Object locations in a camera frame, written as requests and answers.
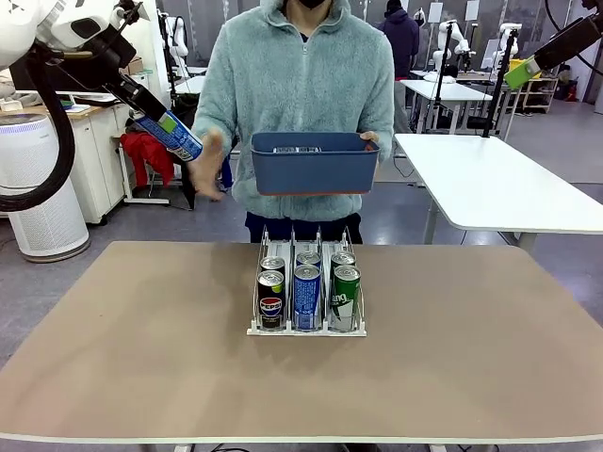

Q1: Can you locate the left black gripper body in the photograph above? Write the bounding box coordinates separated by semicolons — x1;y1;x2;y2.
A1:
82;25;139;93

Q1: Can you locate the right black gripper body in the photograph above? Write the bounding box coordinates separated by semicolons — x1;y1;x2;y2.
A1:
534;16;603;72

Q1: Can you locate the blue beverage can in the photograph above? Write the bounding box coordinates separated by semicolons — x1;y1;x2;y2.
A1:
136;111;204;164
293;264;323;331
295;250;322;272

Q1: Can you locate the blue plastic bin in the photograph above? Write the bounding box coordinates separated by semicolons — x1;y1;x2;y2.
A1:
250;131;381;197

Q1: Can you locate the person's left forearm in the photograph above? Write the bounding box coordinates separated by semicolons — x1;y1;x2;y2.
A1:
355;93;397;166

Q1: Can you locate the white clear can dispenser rack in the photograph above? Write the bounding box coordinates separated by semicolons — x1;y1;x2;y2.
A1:
246;224;368;338

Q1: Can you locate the person's right hand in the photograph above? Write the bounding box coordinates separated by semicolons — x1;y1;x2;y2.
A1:
187;129;228;203

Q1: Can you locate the wooden shelf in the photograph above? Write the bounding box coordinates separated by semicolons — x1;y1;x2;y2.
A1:
517;77;561;114

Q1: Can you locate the red jacket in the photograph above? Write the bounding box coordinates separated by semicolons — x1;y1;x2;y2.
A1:
120;131;176;188

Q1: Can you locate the black tripod stand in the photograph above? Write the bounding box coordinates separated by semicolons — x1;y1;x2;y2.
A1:
480;27;517;138

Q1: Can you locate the white cabinet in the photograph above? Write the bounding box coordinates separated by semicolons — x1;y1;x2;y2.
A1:
46;101;131;226

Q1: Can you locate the white background table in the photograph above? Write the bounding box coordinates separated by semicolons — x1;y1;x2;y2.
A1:
398;78;494;137

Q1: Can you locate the black monitor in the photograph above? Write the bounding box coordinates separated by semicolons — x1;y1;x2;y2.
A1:
8;58;112;94

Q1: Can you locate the blue garment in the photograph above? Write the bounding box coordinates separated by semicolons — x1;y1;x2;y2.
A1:
219;154;235;192

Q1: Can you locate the white side table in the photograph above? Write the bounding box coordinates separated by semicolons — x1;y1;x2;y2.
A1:
393;133;603;250

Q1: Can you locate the background person purple hoodie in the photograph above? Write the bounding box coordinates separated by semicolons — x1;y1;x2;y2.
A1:
379;0;421;84

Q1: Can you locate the white air purifier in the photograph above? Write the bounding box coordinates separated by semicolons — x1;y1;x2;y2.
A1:
0;112;90;264

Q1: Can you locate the person in teal fleece jacket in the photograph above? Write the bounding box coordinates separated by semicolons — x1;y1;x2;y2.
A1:
190;0;397;245

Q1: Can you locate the thin black cable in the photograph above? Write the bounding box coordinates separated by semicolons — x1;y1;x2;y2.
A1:
545;0;603;76

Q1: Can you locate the left arm black cable sleeve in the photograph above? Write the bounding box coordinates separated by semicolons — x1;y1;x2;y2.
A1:
0;44;76;213

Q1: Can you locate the white small desk frame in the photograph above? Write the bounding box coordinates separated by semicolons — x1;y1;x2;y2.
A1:
111;134;171;207

